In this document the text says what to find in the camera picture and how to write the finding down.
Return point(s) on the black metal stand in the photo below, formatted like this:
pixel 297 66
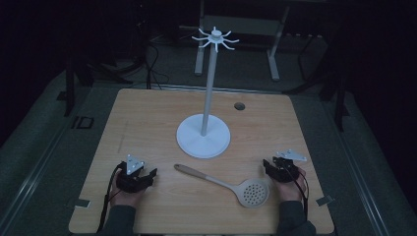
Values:
pixel 339 98
pixel 69 88

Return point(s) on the person's right hand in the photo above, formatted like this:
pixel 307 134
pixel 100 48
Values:
pixel 290 191

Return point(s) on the grey tape strip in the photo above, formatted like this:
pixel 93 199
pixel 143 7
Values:
pixel 324 200

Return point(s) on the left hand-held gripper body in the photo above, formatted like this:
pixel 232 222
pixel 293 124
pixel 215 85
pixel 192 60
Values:
pixel 131 178

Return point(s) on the black floor bracket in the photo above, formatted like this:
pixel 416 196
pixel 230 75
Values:
pixel 83 122

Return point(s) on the white metal desk frame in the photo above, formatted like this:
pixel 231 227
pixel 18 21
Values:
pixel 273 49

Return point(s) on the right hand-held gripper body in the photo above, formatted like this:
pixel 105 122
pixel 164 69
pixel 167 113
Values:
pixel 286 167

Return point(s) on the beige slotted spoon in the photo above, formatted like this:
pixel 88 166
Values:
pixel 252 193

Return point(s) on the person's left hand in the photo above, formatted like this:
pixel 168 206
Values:
pixel 126 196

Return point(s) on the white utensil hanging rack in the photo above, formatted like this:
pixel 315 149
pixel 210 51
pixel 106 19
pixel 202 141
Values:
pixel 203 136

